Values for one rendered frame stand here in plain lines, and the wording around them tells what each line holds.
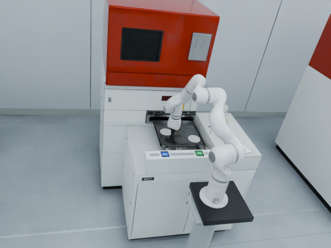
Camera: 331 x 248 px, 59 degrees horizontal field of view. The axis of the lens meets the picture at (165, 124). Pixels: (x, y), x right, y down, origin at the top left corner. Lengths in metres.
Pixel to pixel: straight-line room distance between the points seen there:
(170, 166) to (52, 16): 2.35
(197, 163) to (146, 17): 1.10
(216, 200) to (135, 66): 1.13
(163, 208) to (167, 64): 1.14
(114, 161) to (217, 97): 1.35
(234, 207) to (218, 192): 0.17
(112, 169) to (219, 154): 1.44
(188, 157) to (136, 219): 0.70
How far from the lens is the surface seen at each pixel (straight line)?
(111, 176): 2.94
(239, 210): 1.99
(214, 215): 1.90
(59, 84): 4.03
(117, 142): 2.68
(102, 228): 2.81
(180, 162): 2.09
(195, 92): 1.79
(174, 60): 2.30
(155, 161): 2.03
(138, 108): 2.49
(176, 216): 2.53
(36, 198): 3.10
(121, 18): 2.14
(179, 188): 2.27
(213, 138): 2.35
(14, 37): 3.89
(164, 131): 2.41
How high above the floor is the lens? 2.24
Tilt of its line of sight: 32 degrees down
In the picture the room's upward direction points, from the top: 10 degrees clockwise
